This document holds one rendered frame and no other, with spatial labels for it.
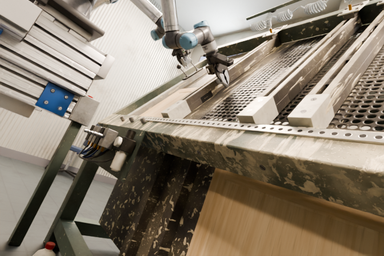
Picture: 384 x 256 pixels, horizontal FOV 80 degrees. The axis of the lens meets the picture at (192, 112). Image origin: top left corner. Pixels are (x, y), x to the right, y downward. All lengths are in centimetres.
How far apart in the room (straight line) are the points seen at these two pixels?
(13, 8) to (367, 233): 100
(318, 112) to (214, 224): 56
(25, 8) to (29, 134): 378
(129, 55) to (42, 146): 227
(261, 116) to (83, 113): 118
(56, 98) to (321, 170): 79
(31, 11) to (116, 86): 413
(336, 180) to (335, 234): 24
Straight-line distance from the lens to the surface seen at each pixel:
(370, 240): 74
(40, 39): 86
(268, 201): 84
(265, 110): 77
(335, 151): 55
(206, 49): 121
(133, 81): 500
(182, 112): 113
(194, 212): 107
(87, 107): 163
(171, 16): 121
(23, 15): 74
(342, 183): 54
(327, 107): 71
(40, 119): 445
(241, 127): 71
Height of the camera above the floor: 69
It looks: 15 degrees up
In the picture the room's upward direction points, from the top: 21 degrees clockwise
